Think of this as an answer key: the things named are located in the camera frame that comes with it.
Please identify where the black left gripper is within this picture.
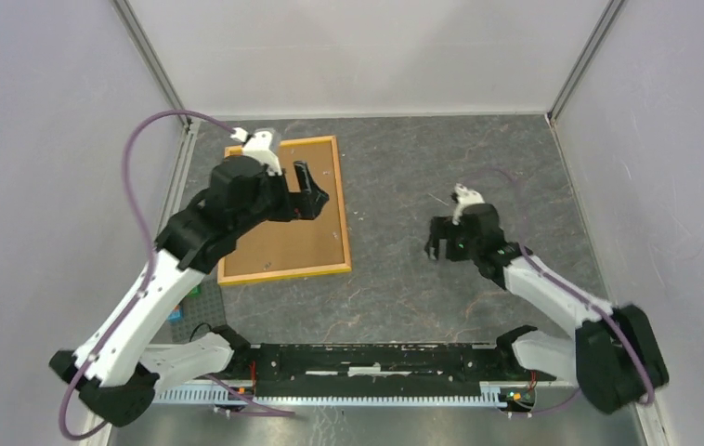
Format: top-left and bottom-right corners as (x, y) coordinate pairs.
(236, 161), (331, 236)

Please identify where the brown cardboard backing board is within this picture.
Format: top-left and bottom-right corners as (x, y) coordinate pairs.
(224, 141), (347, 278)

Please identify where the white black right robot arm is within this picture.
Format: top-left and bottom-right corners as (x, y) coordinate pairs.
(424, 203), (670, 414)

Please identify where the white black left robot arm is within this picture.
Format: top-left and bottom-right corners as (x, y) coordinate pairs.
(49, 155), (329, 427)

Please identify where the green toy brick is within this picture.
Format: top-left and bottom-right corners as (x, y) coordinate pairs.
(187, 284), (202, 297)

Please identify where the grey lego baseplate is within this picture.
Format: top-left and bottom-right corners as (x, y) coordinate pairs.
(170, 280), (226, 344)

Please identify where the blue toy brick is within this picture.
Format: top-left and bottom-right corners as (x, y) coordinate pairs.
(167, 308), (183, 322)

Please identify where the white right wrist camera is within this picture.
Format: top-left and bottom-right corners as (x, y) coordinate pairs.
(451, 183), (487, 226)

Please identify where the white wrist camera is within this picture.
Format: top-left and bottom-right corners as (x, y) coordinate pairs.
(231, 127), (282, 177)
(451, 183), (487, 226)

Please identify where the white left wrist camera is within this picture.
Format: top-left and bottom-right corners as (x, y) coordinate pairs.
(231, 127), (282, 177)

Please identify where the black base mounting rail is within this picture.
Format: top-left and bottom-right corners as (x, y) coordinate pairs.
(214, 343), (555, 398)

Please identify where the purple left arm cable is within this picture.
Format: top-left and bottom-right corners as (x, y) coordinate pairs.
(58, 110), (296, 442)

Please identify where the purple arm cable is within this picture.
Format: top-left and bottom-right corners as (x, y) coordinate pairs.
(459, 169), (657, 420)
(58, 110), (296, 442)

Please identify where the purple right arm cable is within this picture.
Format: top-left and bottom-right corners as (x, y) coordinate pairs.
(459, 169), (657, 420)

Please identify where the aluminium extrusion frame rail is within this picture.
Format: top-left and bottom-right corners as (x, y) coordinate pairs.
(78, 342), (673, 446)

